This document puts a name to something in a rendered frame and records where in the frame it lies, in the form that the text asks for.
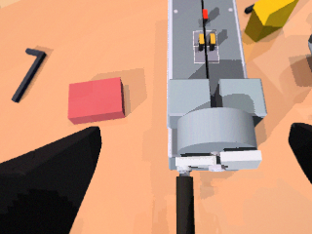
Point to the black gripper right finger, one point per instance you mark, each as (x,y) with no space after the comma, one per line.
(300,143)

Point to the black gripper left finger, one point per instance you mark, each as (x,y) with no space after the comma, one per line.
(42,191)

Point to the yellow rectangular block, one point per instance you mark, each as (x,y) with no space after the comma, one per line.
(268,16)

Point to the dark grey l-shaped bar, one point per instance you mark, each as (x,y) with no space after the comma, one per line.
(29,75)

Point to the red rectangular block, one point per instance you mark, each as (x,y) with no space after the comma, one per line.
(97,100)

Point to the black bent rod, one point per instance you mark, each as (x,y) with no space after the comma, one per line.
(250,9)

